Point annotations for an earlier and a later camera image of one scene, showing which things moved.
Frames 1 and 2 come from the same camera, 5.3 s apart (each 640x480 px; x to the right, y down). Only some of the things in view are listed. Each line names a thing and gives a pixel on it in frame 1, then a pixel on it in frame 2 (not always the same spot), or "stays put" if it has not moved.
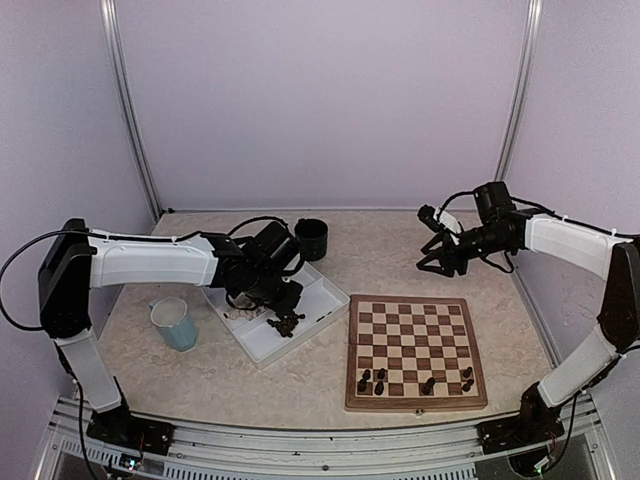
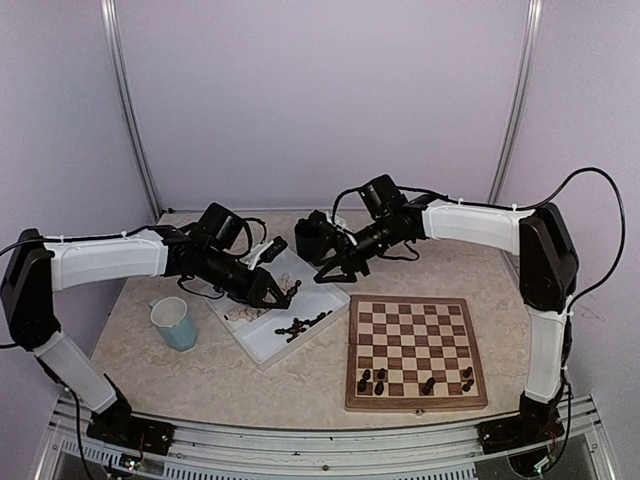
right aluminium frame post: x=523 y=90 stays put
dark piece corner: x=466 y=387 stays put
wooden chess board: x=411 y=353 stays put
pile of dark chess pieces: x=286 y=323 → x=299 y=327
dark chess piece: x=427 y=388 stays put
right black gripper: x=448 y=260 → x=333 y=261
